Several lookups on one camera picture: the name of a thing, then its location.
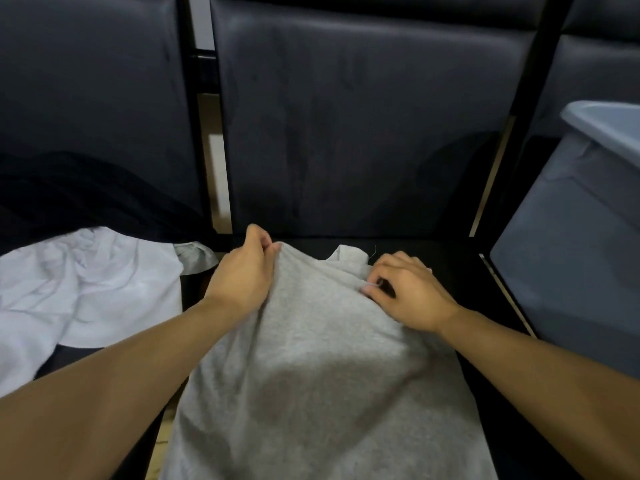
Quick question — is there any blue-grey plastic bin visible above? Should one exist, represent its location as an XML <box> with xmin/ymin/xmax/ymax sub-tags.
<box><xmin>489</xmin><ymin>100</ymin><xmax>640</xmax><ymax>381</ymax></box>

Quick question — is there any person's right forearm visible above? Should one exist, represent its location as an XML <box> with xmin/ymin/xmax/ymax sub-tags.
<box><xmin>439</xmin><ymin>306</ymin><xmax>640</xmax><ymax>480</ymax></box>

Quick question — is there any person's left forearm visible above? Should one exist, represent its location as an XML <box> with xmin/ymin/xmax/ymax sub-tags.
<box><xmin>0</xmin><ymin>296</ymin><xmax>243</xmax><ymax>480</ymax></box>

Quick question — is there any black garment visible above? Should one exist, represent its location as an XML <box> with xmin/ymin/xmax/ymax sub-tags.
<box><xmin>0</xmin><ymin>151</ymin><xmax>213</xmax><ymax>257</ymax></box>

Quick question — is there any grey tank top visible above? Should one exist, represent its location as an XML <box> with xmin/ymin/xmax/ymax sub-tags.
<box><xmin>0</xmin><ymin>226</ymin><xmax>220</xmax><ymax>399</ymax></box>

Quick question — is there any person's right hand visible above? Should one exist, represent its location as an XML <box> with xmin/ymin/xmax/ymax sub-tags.
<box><xmin>361</xmin><ymin>251</ymin><xmax>465</xmax><ymax>337</ymax></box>

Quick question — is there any black leather bench chair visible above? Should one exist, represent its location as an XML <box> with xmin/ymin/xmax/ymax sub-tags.
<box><xmin>145</xmin><ymin>0</ymin><xmax>583</xmax><ymax>480</ymax></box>
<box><xmin>0</xmin><ymin>0</ymin><xmax>221</xmax><ymax>480</ymax></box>
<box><xmin>469</xmin><ymin>0</ymin><xmax>640</xmax><ymax>245</ymax></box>

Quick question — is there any grey t-shirt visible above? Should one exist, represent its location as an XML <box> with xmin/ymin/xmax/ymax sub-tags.
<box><xmin>159</xmin><ymin>242</ymin><xmax>499</xmax><ymax>480</ymax></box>

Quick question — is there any person's left hand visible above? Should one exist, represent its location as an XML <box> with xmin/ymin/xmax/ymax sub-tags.
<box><xmin>201</xmin><ymin>223</ymin><xmax>283</xmax><ymax>321</ymax></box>

